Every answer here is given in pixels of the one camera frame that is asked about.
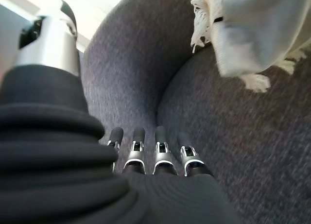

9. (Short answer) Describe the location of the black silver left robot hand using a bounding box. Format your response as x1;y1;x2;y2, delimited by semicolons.
0;0;241;224

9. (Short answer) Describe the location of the white fringed cushion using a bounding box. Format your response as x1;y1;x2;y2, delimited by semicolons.
189;0;311;93

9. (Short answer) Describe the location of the grey fabric armchair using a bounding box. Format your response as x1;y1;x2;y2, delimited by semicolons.
77;0;311;224

